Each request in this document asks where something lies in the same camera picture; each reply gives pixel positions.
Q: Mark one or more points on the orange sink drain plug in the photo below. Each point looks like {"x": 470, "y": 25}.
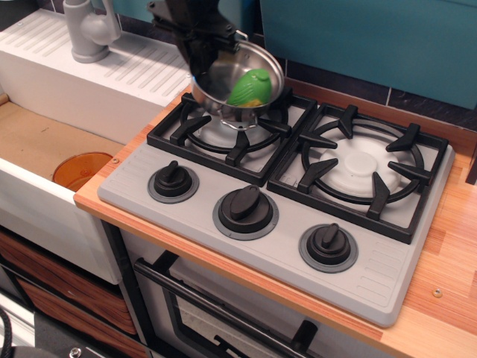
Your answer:
{"x": 74, "y": 172}

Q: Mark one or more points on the black left burner grate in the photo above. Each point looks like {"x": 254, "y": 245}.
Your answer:
{"x": 250, "y": 155}

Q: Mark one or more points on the white toy sink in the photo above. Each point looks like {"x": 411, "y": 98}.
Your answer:
{"x": 53, "y": 108}

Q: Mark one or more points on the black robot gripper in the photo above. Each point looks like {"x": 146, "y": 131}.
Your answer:
{"x": 201, "y": 32}

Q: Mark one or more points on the wood grain drawer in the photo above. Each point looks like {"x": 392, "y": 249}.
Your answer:
{"x": 72, "y": 296}

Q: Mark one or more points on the green yellow toy corncob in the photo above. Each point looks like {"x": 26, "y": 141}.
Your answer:
{"x": 253, "y": 89}

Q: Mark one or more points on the black burner grate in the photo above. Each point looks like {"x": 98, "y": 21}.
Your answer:
{"x": 363, "y": 170}
{"x": 250, "y": 155}

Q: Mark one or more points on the black right stove knob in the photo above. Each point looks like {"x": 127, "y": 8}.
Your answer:
{"x": 328, "y": 248}

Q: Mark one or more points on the stainless steel pot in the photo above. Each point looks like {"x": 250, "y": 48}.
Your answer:
{"x": 212, "y": 89}

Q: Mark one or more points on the black right burner grate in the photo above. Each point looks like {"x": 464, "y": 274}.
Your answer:
{"x": 363, "y": 170}

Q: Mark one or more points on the black left stove knob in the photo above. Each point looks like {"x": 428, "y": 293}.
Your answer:
{"x": 173, "y": 184}

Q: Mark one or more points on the grey toy faucet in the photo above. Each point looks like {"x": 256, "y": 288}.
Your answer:
{"x": 90, "y": 33}

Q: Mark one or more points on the black middle stove knob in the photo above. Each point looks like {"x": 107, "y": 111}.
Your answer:
{"x": 245, "y": 214}

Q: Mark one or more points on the grey toy stove top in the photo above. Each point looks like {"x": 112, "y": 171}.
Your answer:
{"x": 373, "y": 288}

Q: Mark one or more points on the toy oven door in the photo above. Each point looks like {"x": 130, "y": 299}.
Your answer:
{"x": 203, "y": 314}

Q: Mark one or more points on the black stove knob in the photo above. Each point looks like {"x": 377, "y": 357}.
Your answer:
{"x": 173, "y": 184}
{"x": 245, "y": 214}
{"x": 328, "y": 248}

